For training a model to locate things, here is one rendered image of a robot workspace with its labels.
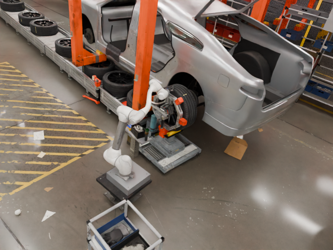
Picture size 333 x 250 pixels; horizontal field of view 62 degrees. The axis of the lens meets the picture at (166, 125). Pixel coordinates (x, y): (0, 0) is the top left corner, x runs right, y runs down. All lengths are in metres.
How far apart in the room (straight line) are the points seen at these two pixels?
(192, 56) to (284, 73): 1.89
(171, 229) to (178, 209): 0.32
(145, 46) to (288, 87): 2.62
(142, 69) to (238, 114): 1.44
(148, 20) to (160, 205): 2.39
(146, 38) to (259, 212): 2.78
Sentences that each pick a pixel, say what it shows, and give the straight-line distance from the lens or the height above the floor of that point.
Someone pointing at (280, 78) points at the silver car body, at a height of 1.12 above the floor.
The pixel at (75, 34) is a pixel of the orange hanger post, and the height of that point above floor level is 1.16.
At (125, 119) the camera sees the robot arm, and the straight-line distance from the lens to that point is 3.27.
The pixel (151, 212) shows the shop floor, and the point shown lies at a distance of 3.74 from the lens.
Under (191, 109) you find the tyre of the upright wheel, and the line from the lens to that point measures 3.84.
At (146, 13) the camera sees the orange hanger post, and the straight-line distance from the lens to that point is 3.73.
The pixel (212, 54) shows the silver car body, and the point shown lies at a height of 1.70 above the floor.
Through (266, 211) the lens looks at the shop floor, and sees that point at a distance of 4.24.
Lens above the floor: 2.98
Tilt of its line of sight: 35 degrees down
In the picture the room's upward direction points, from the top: 10 degrees clockwise
